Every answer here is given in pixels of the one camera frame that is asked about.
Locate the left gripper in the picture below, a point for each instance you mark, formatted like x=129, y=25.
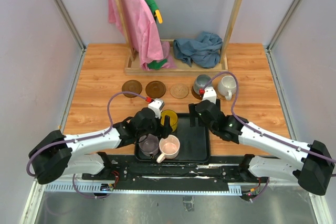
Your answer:
x=161, y=131

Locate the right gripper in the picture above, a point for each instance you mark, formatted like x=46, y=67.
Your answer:
x=192, y=114

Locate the yellow cup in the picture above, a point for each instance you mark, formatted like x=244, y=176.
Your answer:
x=173, y=118

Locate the pink mug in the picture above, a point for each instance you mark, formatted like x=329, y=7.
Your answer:
x=169, y=148

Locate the purple cup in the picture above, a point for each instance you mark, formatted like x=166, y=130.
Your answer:
x=149, y=145

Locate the grey mug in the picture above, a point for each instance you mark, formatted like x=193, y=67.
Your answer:
x=200, y=82

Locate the white cup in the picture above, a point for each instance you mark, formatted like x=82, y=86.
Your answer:
x=227, y=87

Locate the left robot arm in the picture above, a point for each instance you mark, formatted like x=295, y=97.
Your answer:
x=58, y=154

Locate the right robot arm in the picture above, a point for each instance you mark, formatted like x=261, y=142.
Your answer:
x=310, y=165

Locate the left woven rattan coaster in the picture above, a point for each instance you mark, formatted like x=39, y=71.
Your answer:
x=179, y=90

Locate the brown wooden saucer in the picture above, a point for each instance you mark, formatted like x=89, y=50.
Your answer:
x=196, y=95
x=132, y=86
x=155, y=89

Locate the black plastic tray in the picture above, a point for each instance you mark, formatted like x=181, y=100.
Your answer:
x=194, y=142

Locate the wooden clothes rack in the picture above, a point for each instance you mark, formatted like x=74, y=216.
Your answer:
x=131, y=62

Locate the green cloth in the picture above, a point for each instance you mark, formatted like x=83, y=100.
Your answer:
x=156, y=65

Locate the blue crumpled cloth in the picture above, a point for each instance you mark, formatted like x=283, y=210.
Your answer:
x=204, y=50

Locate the pink shirt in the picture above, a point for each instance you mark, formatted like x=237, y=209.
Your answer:
x=144, y=34

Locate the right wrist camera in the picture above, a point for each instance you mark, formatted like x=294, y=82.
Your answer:
x=210, y=95

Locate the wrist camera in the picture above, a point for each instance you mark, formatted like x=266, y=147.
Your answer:
x=210, y=95
x=156, y=106

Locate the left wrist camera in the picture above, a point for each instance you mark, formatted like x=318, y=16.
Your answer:
x=156, y=106

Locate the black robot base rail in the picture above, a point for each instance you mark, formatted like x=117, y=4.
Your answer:
x=132, y=174

